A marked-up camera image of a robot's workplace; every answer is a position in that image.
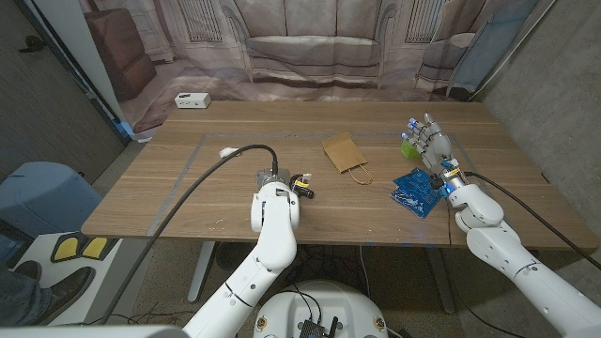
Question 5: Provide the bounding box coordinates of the white table leg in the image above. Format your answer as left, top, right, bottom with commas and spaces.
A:
186, 241, 217, 304

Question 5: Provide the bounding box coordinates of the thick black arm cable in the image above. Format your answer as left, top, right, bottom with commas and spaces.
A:
100, 144, 281, 325
464, 171, 601, 271

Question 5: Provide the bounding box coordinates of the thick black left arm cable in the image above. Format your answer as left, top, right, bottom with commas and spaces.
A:
100, 144, 281, 325

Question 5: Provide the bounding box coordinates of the white board with yellow pads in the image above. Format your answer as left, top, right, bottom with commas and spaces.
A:
13, 230, 154, 325

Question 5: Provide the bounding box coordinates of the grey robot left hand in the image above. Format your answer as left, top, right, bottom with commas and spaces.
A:
254, 167, 314, 194

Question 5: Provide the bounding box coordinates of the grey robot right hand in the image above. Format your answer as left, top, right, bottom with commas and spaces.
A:
401, 112, 464, 187

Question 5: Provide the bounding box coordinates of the black door handle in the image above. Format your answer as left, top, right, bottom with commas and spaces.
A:
18, 35, 47, 54

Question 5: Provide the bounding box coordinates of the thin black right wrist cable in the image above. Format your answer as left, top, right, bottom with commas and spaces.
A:
445, 204, 522, 338

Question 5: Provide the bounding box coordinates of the white robot torso dome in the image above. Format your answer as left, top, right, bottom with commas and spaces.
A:
253, 280, 390, 338

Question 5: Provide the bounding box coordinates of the printed sofa room backdrop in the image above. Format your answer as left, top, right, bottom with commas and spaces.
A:
77, 0, 558, 142

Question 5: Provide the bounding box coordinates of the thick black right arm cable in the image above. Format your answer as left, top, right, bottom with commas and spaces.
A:
464, 171, 601, 271

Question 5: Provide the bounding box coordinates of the round black floor fan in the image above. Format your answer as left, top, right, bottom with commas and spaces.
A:
215, 241, 254, 271

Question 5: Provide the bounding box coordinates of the brown paper bag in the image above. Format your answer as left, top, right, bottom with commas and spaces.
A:
321, 131, 375, 186

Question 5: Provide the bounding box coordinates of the blue-grey plastic bin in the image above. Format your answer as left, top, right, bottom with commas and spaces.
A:
0, 161, 103, 238

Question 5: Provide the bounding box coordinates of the person in blue jeans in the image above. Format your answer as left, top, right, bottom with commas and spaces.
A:
0, 260, 95, 328

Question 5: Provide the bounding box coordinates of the black grip strengthener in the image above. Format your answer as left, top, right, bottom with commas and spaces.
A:
289, 174, 316, 200

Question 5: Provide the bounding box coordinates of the grey table leg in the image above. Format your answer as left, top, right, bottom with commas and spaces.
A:
424, 247, 457, 315

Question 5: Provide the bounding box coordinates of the small white box device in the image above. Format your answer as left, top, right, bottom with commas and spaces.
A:
174, 92, 212, 110

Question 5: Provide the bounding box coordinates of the green plastic cube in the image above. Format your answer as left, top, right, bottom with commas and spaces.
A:
400, 139, 421, 160

